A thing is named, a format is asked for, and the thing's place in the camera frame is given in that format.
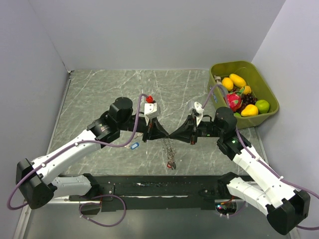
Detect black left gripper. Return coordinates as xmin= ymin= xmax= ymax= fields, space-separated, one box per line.
xmin=118 ymin=116 xmax=169 ymax=142

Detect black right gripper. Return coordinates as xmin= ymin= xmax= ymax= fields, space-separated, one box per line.
xmin=169 ymin=114 xmax=223 ymax=145

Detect round metal key organizer disc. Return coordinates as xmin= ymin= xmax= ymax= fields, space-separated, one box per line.
xmin=161 ymin=138 xmax=176 ymax=161

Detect key with blue tag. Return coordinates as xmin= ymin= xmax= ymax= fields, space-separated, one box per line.
xmin=125 ymin=142 xmax=140 ymax=150

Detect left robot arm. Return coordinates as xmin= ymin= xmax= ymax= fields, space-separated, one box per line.
xmin=15 ymin=94 xmax=168 ymax=209

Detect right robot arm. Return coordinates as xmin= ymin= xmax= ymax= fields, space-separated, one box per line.
xmin=170 ymin=107 xmax=311 ymax=235

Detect grey bottle in bin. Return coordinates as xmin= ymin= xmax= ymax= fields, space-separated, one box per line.
xmin=214 ymin=75 xmax=228 ymax=96

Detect red dragon fruit toy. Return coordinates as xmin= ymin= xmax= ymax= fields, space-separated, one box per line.
xmin=227 ymin=92 xmax=242 ymax=113

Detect yellow lemon toy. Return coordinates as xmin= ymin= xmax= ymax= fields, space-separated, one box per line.
xmin=221 ymin=77 xmax=234 ymax=92

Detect yellow mango toy lower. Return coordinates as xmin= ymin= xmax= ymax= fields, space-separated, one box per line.
xmin=241 ymin=104 xmax=259 ymax=117

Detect yellow mango toy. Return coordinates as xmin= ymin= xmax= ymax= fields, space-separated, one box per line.
xmin=241 ymin=104 xmax=259 ymax=117
xmin=229 ymin=74 xmax=247 ymax=88

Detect dark purple grapes toy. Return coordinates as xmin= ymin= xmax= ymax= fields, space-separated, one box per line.
xmin=241 ymin=94 xmax=258 ymax=107

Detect yellow mango toy upper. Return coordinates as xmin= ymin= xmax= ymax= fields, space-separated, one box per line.
xmin=229 ymin=74 xmax=247 ymax=88

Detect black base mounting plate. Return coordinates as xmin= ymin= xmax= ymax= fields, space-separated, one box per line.
xmin=69 ymin=175 xmax=236 ymax=212

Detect green lime toy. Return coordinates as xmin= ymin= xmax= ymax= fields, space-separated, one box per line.
xmin=255 ymin=100 xmax=270 ymax=114

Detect olive green plastic bin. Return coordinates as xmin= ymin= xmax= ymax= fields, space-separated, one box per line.
xmin=207 ymin=61 xmax=279 ymax=129

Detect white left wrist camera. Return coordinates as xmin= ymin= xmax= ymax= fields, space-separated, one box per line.
xmin=144 ymin=103 xmax=160 ymax=124

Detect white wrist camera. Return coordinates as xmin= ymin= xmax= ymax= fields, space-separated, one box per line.
xmin=144 ymin=103 xmax=160 ymax=124
xmin=188 ymin=101 xmax=204 ymax=126

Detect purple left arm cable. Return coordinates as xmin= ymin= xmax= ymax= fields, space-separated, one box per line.
xmin=6 ymin=93 xmax=150 ymax=211

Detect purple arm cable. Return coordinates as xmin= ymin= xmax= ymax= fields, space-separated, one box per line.
xmin=6 ymin=93 xmax=150 ymax=211
xmin=201 ymin=84 xmax=319 ymax=231

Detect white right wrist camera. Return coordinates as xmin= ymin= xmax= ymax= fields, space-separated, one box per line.
xmin=188 ymin=101 xmax=204 ymax=126

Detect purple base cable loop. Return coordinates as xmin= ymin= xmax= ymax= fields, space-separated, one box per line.
xmin=79 ymin=194 xmax=127 ymax=227

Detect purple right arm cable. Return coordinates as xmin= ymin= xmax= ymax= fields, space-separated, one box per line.
xmin=201 ymin=84 xmax=319 ymax=231

